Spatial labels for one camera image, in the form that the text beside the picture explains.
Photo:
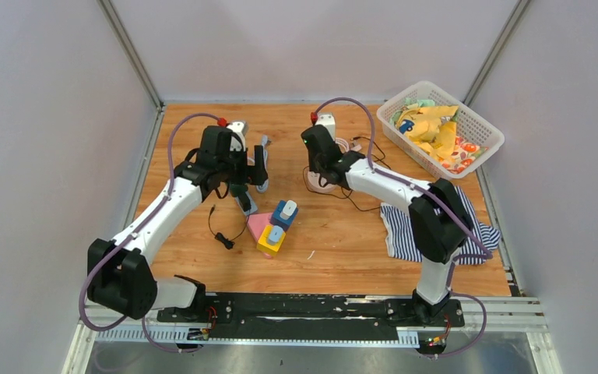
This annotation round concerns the yellow cube power socket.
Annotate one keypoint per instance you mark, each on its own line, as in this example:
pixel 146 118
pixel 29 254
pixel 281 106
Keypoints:
pixel 269 250

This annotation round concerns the light blue power strip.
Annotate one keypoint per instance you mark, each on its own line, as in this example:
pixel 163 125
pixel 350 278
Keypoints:
pixel 246 204

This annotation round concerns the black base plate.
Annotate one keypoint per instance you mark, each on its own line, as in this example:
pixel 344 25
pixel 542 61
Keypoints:
pixel 318 317

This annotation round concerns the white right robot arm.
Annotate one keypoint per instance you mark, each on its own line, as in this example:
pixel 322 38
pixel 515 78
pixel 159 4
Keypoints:
pixel 439 223

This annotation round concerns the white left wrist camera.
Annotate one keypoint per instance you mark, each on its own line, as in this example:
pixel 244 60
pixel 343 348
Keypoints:
pixel 239 130

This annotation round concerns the white USB charger plug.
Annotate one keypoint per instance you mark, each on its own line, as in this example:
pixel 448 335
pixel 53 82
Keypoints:
pixel 288 210

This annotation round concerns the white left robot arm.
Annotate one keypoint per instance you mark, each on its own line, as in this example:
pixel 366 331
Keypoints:
pixel 119 268

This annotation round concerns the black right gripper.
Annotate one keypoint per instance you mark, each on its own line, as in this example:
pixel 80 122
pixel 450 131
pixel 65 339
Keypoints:
pixel 312 166

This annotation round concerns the blue striped shirt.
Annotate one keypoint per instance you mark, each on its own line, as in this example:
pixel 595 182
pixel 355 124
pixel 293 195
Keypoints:
pixel 400 244

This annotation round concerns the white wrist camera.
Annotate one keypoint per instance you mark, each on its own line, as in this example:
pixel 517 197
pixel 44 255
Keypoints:
pixel 239 130
pixel 328 121

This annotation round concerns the floral cloth in basket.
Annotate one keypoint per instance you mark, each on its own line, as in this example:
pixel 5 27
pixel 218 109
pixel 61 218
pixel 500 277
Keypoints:
pixel 463 154

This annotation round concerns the white plastic basket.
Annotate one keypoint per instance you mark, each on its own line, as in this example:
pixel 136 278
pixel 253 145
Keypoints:
pixel 470 126

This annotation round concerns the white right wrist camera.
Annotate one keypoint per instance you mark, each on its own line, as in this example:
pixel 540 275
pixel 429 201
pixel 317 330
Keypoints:
pixel 328 121

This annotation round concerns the dark green cube socket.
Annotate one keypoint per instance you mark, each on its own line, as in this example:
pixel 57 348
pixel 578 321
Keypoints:
pixel 238 191

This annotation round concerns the blue cube power socket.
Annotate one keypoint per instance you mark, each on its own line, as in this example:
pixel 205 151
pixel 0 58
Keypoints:
pixel 277 220

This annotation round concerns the round pink power socket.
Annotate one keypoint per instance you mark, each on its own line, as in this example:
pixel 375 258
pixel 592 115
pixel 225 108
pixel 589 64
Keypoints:
pixel 316 183

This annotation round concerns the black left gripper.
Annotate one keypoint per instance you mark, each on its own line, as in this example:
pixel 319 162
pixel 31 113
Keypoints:
pixel 254 174

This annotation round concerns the light blue small charger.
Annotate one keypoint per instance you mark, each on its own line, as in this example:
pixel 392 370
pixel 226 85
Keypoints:
pixel 275 235

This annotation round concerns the yellow cloth in basket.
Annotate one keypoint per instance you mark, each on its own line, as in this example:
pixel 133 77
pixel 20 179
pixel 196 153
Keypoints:
pixel 431 128

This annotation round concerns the pink triangular power socket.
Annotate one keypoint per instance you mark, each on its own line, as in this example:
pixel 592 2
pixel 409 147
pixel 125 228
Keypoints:
pixel 259 226

